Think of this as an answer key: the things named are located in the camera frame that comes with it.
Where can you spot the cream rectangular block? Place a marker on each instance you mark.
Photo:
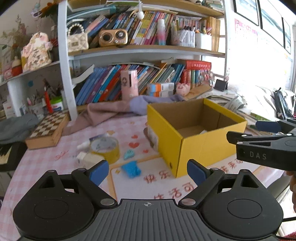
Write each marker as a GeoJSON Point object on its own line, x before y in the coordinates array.
{"type": "Point", "coordinates": [88, 160]}

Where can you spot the floral doll figurine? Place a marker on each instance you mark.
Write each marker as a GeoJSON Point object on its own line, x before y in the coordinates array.
{"type": "Point", "coordinates": [36, 52]}

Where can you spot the row of leaning books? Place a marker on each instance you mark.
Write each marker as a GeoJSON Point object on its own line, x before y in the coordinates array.
{"type": "Point", "coordinates": [100, 84]}

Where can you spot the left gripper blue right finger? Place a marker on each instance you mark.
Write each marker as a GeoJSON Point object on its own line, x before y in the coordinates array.
{"type": "Point", "coordinates": [205, 179]}

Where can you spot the yellow tape roll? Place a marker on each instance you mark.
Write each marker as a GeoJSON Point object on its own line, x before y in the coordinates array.
{"type": "Point", "coordinates": [108, 147]}

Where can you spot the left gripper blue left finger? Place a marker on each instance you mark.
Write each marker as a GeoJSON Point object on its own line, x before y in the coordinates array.
{"type": "Point", "coordinates": [89, 181]}

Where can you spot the wooden chess board box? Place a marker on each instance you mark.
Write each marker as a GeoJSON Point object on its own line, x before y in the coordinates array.
{"type": "Point", "coordinates": [49, 131]}

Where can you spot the light blue smiley toy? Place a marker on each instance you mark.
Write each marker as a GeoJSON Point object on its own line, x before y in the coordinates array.
{"type": "Point", "coordinates": [128, 154]}

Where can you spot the gold retro radio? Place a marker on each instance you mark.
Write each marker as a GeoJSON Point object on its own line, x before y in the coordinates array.
{"type": "Point", "coordinates": [115, 37]}

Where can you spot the pink checkered tablecloth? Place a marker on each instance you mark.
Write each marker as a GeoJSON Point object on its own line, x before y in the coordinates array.
{"type": "Point", "coordinates": [155, 182]}

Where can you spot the white bookshelf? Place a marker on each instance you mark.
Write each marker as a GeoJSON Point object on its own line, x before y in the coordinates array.
{"type": "Point", "coordinates": [71, 61]}

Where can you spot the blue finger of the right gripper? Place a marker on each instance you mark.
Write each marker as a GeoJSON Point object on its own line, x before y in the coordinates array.
{"type": "Point", "coordinates": [271, 126]}
{"type": "Point", "coordinates": [237, 138]}

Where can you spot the pink cylindrical container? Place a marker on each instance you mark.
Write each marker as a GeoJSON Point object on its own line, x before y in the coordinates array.
{"type": "Point", "coordinates": [129, 84]}

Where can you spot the pink pig figurine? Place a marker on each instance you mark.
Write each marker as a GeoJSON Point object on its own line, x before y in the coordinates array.
{"type": "Point", "coordinates": [182, 89]}

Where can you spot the white quilted handbag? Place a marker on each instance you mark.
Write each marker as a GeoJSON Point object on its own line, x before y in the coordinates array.
{"type": "Point", "coordinates": [77, 42]}

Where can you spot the person's right hand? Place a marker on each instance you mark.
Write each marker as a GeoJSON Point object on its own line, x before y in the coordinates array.
{"type": "Point", "coordinates": [293, 187]}

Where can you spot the yellow cardboard box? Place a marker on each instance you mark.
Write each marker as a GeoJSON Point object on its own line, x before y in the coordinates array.
{"type": "Point", "coordinates": [194, 129]}

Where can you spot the pile of papers and booklets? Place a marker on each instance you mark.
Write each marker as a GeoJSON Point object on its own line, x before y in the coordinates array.
{"type": "Point", "coordinates": [255, 106]}

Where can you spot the pink mauve cloth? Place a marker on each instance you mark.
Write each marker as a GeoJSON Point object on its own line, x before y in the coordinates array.
{"type": "Point", "coordinates": [96, 113]}

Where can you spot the white green-lid jar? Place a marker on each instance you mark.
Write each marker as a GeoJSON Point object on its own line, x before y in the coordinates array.
{"type": "Point", "coordinates": [57, 103]}

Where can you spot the grey folded garment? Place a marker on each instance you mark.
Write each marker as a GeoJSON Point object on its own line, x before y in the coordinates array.
{"type": "Point", "coordinates": [17, 129]}

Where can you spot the red bottle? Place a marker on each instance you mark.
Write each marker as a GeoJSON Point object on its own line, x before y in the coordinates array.
{"type": "Point", "coordinates": [47, 100]}

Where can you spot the red thick dictionary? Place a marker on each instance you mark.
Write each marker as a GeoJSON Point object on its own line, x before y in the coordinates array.
{"type": "Point", "coordinates": [195, 64]}

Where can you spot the black phone stand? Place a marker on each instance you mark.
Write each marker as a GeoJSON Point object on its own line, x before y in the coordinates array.
{"type": "Point", "coordinates": [221, 85]}

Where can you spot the orange white box stack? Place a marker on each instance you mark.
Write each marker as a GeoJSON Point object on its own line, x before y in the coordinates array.
{"type": "Point", "coordinates": [160, 89]}

